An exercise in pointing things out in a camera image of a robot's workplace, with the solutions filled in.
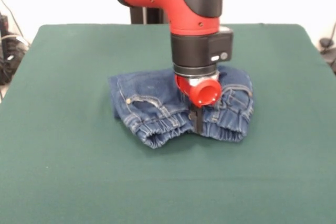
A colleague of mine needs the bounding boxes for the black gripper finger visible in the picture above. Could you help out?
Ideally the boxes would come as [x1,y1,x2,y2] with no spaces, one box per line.
[188,104,204,134]

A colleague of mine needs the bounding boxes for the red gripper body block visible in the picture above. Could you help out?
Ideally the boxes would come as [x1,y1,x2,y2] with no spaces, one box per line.
[174,73,223,108]

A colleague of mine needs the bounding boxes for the blue denim jeans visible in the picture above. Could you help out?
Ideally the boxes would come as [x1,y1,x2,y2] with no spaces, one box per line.
[108,65,255,150]

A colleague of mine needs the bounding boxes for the dark green table cloth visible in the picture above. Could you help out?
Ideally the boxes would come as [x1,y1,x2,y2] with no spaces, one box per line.
[0,24,336,224]

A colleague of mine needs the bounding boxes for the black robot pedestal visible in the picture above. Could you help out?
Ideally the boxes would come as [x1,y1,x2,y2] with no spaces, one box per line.
[129,5,169,25]

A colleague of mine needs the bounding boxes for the black cable with plug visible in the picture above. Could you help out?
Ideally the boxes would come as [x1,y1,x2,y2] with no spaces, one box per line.
[319,22,336,75]

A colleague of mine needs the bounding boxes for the black cable bundle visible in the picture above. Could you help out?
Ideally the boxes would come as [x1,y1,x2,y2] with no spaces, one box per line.
[0,14,30,86]

